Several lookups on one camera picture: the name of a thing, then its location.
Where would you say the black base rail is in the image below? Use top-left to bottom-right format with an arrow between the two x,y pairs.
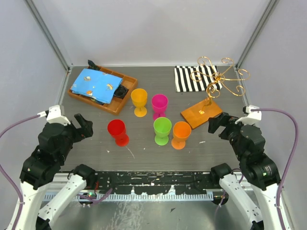
86,170 -> 230,195

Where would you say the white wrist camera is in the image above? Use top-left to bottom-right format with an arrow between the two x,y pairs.
37,105 -> 71,126
235,105 -> 262,125

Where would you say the blue patterned cloth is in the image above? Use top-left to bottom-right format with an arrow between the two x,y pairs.
71,69 -> 122,104

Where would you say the black item in tray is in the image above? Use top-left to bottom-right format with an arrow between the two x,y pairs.
114,85 -> 128,99

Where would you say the yellow plastic wine glass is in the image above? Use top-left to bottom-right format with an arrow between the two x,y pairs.
131,88 -> 147,117

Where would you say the red plastic wine glass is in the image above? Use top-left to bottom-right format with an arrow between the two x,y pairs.
107,119 -> 129,147

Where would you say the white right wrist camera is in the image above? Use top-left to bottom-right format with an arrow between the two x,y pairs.
235,105 -> 262,125

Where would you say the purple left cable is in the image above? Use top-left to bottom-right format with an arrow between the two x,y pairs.
0,114 -> 39,230

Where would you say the green plastic wine glass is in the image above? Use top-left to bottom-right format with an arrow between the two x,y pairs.
153,117 -> 172,146

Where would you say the wooden compartment tray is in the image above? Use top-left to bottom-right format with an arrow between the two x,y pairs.
68,67 -> 138,115

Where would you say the dark patterned cloth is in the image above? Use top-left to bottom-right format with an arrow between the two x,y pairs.
88,60 -> 101,71

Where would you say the pink plastic wine glass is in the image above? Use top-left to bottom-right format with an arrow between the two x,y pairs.
152,94 -> 168,120

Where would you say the gold wire glass rack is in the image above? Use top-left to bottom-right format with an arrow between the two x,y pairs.
180,57 -> 250,129

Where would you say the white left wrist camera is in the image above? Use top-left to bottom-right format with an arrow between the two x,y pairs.
37,105 -> 71,126

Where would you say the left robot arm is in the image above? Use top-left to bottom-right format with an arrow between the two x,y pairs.
0,114 -> 97,230

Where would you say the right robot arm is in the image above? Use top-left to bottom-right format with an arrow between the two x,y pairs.
208,113 -> 292,230

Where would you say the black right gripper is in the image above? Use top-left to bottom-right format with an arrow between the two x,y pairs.
208,111 -> 246,160

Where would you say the black white striped cloth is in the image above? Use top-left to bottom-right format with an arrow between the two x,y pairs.
174,66 -> 217,92

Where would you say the orange plastic wine glass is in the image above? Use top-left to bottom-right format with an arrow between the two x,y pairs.
171,121 -> 191,150

